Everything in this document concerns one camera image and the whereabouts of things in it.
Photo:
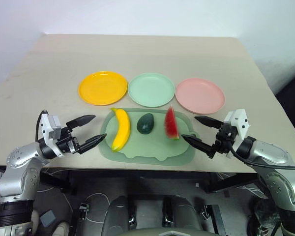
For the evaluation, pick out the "dark rounded right leg shape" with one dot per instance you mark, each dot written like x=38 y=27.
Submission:
x=180 y=214

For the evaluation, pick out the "pink plate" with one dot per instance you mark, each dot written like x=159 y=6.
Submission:
x=199 y=95

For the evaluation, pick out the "black table frame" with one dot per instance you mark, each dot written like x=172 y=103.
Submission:
x=142 y=175

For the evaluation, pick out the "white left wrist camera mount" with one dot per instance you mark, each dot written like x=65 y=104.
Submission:
x=49 y=130

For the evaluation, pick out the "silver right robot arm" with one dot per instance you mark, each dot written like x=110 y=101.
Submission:
x=275 y=159

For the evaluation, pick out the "green silicone tray mat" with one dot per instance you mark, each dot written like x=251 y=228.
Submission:
x=150 y=147

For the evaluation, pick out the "dark rounded left leg shape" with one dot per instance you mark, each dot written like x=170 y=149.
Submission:
x=119 y=216

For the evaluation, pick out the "dark rounded leg shape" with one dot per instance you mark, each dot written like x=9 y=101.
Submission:
x=119 y=216
x=180 y=214

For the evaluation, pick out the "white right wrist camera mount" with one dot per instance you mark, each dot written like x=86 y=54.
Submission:
x=238 y=125

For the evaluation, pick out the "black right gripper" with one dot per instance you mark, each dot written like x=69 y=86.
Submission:
x=223 y=141

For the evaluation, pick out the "yellow plate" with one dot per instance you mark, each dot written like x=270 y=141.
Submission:
x=102 y=88

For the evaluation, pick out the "green plate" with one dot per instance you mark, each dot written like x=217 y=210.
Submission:
x=151 y=90

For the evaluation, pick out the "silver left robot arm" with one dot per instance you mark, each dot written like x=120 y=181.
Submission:
x=19 y=169

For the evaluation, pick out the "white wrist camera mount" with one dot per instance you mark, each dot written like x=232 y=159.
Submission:
x=238 y=125
x=49 y=130

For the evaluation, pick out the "yellow banana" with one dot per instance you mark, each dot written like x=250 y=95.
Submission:
x=123 y=130

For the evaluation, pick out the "dark green avocado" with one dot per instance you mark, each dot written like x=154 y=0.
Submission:
x=145 y=124

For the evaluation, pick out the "grey block on floor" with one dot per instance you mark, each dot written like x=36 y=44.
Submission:
x=48 y=218

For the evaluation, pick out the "red watermelon slice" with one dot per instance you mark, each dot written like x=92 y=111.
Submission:
x=170 y=125

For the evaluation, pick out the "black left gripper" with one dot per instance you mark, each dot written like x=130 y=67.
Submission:
x=69 y=142

